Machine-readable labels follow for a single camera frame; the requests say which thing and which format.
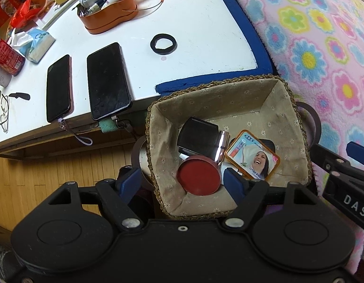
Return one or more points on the orange leather tray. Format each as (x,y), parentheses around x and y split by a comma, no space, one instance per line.
(111,20)

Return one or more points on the smartphone with pink case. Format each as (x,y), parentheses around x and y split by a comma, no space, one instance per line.
(58,88)

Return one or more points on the red round lid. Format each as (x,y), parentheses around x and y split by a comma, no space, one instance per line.
(198,175)

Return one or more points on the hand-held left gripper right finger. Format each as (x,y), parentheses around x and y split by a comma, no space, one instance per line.
(235,182)

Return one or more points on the woven basket with cloth lining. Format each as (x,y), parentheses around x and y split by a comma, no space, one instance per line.
(258,100)

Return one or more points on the blue tissue pack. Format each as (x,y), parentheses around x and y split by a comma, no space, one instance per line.
(40,42)

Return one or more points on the dark lipstick box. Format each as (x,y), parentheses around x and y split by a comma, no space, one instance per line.
(269,144)

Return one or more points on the red tin can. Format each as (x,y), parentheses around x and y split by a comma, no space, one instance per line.
(6,57)

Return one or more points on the dark grid-textured glasses case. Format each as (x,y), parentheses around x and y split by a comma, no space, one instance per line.
(196,137)

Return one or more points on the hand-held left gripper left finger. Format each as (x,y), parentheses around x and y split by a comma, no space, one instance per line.
(130,182)

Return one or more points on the red plastic bag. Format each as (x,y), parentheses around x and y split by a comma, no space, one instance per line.
(23,11)

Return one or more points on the red gift box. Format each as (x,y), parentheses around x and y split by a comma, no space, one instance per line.
(2,6)

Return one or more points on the pink floral blanket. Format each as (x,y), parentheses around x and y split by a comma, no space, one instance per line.
(317,35)

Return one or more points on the metallic lipstick tube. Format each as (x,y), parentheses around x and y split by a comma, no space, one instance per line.
(222,146)

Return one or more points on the small black clip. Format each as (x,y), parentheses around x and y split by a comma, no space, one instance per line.
(21,96)

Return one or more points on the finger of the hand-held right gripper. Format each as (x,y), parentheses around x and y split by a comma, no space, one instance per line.
(326,154)
(358,150)

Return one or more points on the blue foam edge guard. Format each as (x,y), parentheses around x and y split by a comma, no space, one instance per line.
(244,11)

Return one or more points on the large black smartphone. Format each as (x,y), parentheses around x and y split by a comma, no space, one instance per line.
(108,79)

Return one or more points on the card with smiling woman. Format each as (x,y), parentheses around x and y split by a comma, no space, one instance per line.
(252,153)

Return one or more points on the green sponge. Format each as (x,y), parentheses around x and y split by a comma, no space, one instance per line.
(107,125)

